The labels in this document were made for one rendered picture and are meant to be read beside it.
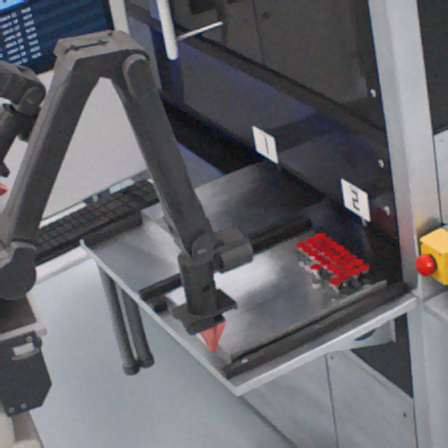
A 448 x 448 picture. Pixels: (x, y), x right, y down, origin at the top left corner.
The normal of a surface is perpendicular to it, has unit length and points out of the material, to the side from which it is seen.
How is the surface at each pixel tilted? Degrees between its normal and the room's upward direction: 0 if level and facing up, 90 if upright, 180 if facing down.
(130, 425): 0
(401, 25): 90
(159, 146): 100
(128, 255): 0
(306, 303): 0
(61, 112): 98
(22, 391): 90
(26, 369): 90
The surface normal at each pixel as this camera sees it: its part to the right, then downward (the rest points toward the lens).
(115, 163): 0.55, 0.33
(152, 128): 0.42, 0.54
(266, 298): -0.17, -0.85
